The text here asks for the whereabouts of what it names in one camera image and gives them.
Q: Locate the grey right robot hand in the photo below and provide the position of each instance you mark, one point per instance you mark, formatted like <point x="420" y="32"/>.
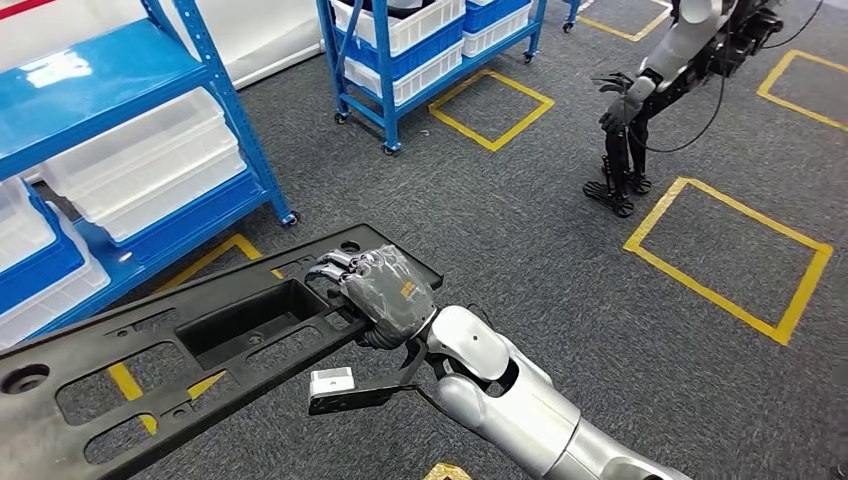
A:
<point x="391" y="298"/>

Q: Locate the black plastic panel part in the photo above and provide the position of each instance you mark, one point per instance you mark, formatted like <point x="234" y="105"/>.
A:
<point x="33" y="444"/>

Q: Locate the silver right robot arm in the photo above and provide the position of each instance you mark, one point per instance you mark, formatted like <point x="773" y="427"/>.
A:
<point x="523" y="411"/>

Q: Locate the black part in bin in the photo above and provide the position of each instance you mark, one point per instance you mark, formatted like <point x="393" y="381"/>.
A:
<point x="404" y="6"/>

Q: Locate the yellow floor tape square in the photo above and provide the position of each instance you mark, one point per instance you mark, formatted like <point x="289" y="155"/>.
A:
<point x="464" y="131"/>
<point x="250" y="248"/>

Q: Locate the standing humanoid robot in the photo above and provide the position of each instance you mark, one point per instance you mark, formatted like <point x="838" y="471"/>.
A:
<point x="682" y="40"/>

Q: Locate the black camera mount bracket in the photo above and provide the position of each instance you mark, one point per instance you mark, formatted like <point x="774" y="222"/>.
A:
<point x="371" y="397"/>

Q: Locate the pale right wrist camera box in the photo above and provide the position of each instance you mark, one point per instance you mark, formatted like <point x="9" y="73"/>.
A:
<point x="331" y="383"/>

